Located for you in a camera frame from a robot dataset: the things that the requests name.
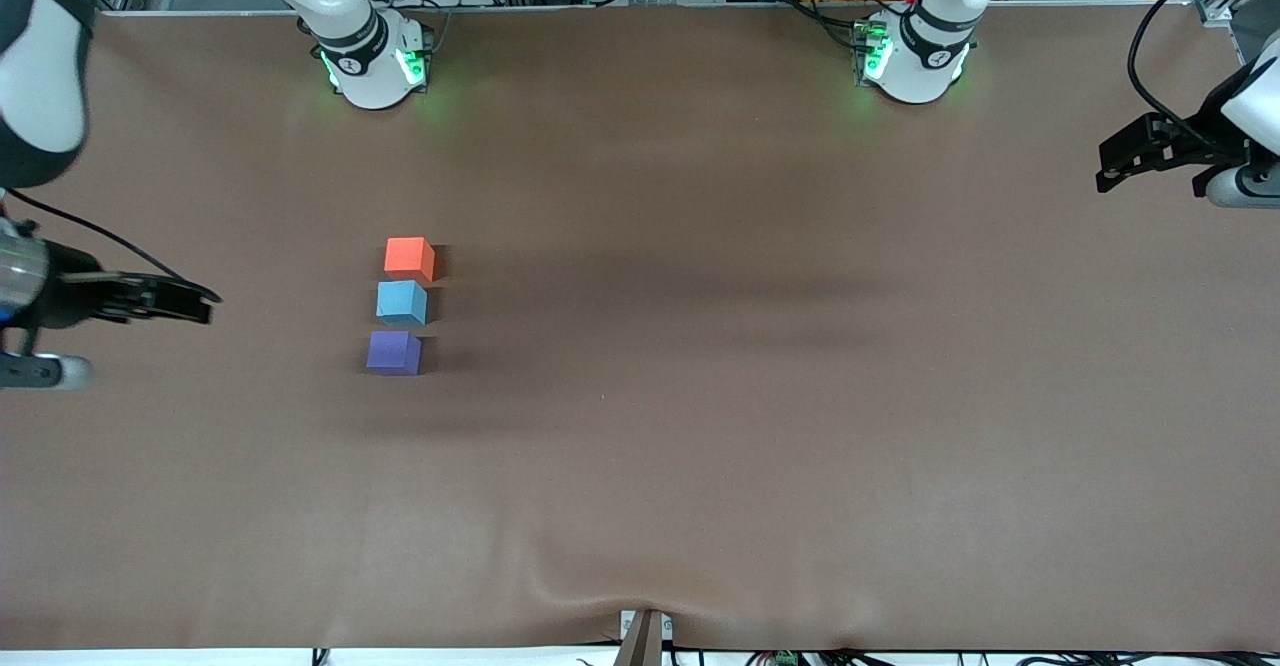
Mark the blue foam block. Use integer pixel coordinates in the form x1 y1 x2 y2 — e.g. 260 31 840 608
376 280 429 327

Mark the purple foam block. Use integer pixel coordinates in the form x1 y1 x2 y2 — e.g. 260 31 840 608
366 331 423 377

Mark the orange foam block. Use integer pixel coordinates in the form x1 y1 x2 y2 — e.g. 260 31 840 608
384 237 437 283

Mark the brown table cover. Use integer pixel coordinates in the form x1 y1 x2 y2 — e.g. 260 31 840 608
0 1 1280 652

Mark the brown metal table clamp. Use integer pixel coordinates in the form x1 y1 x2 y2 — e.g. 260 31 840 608
618 608 673 666

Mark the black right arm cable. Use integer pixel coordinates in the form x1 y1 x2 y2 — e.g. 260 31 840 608
0 189 193 284

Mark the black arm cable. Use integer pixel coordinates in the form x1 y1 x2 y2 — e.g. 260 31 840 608
1127 0 1273 147
0 189 193 284

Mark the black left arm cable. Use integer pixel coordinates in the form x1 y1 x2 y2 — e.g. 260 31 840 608
1127 0 1273 147

